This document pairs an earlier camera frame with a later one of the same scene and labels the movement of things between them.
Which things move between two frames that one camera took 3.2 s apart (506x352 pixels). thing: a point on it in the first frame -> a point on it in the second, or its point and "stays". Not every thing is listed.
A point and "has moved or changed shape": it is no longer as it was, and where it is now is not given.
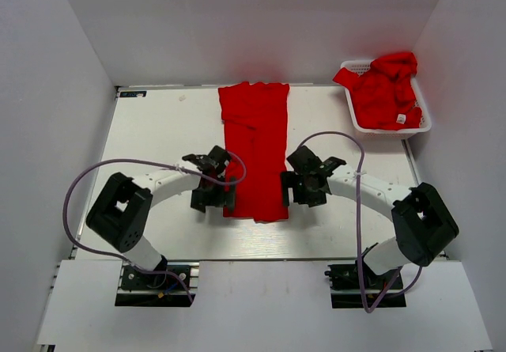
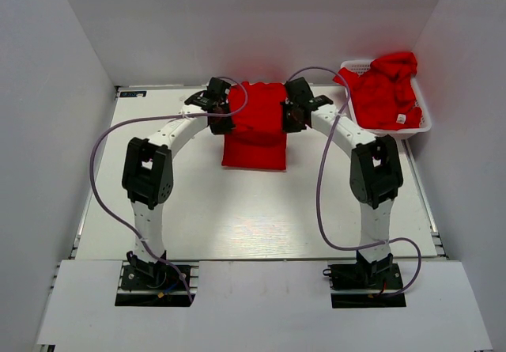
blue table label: [132, 93] stays
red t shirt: [254, 119] has moved or changed shape
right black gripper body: [305, 194] -> [290, 121]
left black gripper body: [219, 191] -> [225, 124]
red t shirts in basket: [384, 96] stays
